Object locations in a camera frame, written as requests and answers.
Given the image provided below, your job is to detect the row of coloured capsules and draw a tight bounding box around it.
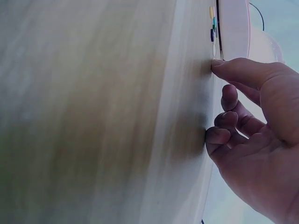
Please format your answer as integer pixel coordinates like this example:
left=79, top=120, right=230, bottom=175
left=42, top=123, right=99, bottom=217
left=209, top=6, right=219, bottom=60

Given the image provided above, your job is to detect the pale pink plastic tray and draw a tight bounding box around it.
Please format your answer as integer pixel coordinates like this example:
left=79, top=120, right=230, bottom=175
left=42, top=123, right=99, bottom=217
left=216, top=0, right=286, bottom=64

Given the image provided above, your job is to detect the black cable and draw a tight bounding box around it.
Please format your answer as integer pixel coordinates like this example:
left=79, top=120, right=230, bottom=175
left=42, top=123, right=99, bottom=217
left=249, top=2, right=265, bottom=32

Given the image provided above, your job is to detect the person's right hand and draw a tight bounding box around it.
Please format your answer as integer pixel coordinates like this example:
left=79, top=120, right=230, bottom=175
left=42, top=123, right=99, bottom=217
left=205, top=57, right=299, bottom=224

